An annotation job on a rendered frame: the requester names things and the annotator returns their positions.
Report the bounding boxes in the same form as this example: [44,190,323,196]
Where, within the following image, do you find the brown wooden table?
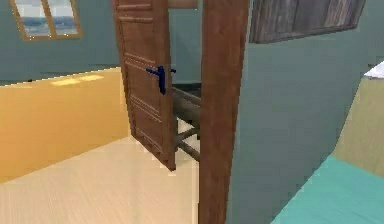
[171,86,202,163]

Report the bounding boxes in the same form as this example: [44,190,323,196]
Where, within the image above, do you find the brown wooden room door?
[110,0,177,172]

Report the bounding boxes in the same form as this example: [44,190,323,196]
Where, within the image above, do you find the grey wood framed picture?
[248,0,367,45]

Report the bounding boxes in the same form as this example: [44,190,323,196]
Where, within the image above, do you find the teal and beige bed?
[270,75,384,224]

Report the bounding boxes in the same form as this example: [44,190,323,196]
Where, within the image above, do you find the wooden framed window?
[8,0,83,42]

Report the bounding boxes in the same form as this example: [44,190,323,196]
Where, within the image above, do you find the white pillow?
[363,60,384,80]

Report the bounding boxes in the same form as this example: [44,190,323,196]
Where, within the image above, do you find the dark blue door handle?
[145,65,177,96]

